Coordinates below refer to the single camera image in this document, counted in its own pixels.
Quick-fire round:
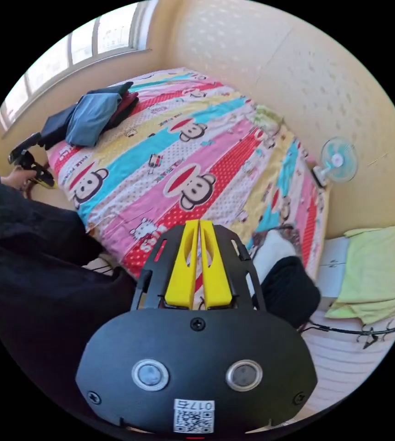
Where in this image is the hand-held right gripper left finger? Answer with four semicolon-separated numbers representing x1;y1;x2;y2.
164;220;199;307

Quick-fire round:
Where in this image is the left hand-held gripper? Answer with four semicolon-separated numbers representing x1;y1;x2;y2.
17;150;59;190

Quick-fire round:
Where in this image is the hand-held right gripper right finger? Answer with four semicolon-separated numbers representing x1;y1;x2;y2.
200;220;235;309

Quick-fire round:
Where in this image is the person's left hand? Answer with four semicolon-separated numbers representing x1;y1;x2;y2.
2;168;37;192

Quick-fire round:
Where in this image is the loose pile of clothes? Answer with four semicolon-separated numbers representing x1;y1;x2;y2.
251;230;322;328

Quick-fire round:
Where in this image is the folded pile of clothes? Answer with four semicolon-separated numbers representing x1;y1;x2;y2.
40;81;140;151

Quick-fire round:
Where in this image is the person's body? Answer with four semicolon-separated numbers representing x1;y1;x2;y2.
0;171;140;426

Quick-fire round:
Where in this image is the white carton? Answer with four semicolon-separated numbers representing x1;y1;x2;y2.
316;237;353;311

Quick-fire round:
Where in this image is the bed with cartoon printed sheet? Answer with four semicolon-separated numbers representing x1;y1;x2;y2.
45;67;330;280

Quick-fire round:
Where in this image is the window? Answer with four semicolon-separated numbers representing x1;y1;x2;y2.
0;0;158;139

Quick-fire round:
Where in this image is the light green towel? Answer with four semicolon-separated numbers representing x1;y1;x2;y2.
324;224;395;325

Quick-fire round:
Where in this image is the small blue fan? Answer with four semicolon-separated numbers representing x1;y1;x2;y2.
312;136;359;189

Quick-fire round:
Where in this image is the black clothes hanger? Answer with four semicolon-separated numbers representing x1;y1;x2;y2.
355;319;395;351

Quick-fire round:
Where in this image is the black cable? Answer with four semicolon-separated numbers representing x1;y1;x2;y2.
298;320;395;338

